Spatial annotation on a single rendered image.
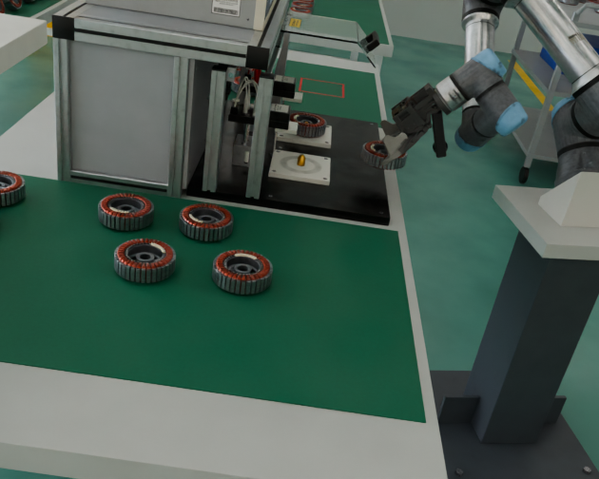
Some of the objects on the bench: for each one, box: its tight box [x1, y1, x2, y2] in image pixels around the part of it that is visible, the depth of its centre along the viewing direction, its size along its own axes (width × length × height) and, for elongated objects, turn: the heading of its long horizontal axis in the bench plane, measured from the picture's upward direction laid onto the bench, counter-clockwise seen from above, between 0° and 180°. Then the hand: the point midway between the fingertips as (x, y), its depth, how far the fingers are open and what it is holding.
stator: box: [179, 203, 234, 241], centre depth 146 cm, size 11×11×4 cm
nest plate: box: [268, 149, 331, 185], centre depth 176 cm, size 15×15×1 cm
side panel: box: [52, 37, 190, 199], centre depth 151 cm, size 28×3×32 cm, turn 73°
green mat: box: [0, 169, 426, 423], centre depth 131 cm, size 94×61×1 cm, turn 73°
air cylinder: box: [232, 134, 253, 167], centre depth 175 cm, size 5×8×6 cm
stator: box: [290, 112, 326, 138], centre depth 196 cm, size 11×11×4 cm
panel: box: [182, 59, 226, 189], centre depth 179 cm, size 1×66×30 cm, turn 163°
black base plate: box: [186, 100, 391, 226], centre depth 188 cm, size 47×64×2 cm
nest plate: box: [277, 125, 332, 148], centre depth 197 cm, size 15×15×1 cm
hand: (381, 156), depth 174 cm, fingers closed on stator, 13 cm apart
